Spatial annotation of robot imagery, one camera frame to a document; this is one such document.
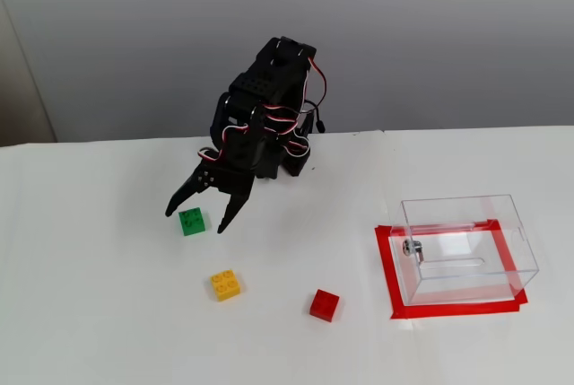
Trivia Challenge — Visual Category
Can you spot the yellow lego brick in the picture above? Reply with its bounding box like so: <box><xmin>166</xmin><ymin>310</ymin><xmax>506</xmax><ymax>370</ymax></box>
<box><xmin>210</xmin><ymin>269</ymin><xmax>246</xmax><ymax>302</ymax></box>

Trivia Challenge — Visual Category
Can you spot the red white servo cable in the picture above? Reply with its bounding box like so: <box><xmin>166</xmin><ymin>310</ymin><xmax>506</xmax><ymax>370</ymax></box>
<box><xmin>262</xmin><ymin>104</ymin><xmax>311</xmax><ymax>158</ymax></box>
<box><xmin>302</xmin><ymin>56</ymin><xmax>329</xmax><ymax>115</ymax></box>
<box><xmin>196</xmin><ymin>123</ymin><xmax>250</xmax><ymax>166</ymax></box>

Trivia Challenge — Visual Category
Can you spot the red tape frame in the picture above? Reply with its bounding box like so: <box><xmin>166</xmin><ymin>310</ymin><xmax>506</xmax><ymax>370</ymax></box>
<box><xmin>374</xmin><ymin>218</ymin><xmax>529</xmax><ymax>321</ymax></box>

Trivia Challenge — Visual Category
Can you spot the transparent acrylic box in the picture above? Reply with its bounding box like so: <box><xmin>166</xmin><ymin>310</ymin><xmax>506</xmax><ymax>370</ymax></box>
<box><xmin>389</xmin><ymin>194</ymin><xmax>539</xmax><ymax>308</ymax></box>

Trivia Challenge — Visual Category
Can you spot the red lego brick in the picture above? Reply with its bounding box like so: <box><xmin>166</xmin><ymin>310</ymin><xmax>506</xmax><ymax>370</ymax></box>
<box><xmin>309</xmin><ymin>288</ymin><xmax>341</xmax><ymax>323</ymax></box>

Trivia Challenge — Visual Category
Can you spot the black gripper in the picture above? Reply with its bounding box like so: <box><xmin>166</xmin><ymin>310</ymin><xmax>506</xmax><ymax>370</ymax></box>
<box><xmin>164</xmin><ymin>122</ymin><xmax>270</xmax><ymax>234</ymax></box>

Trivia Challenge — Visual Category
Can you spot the green lego brick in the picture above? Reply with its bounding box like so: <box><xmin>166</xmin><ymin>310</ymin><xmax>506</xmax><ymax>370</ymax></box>
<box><xmin>178</xmin><ymin>207</ymin><xmax>210</xmax><ymax>237</ymax></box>

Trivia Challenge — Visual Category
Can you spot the black cable with plug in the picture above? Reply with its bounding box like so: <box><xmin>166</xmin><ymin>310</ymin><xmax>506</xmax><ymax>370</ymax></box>
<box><xmin>300</xmin><ymin>104</ymin><xmax>327</xmax><ymax>134</ymax></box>

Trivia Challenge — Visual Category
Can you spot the silver metal box lock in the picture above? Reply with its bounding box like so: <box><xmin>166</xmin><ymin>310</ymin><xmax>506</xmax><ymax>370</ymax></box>
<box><xmin>402</xmin><ymin>238</ymin><xmax>427</xmax><ymax>265</ymax></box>

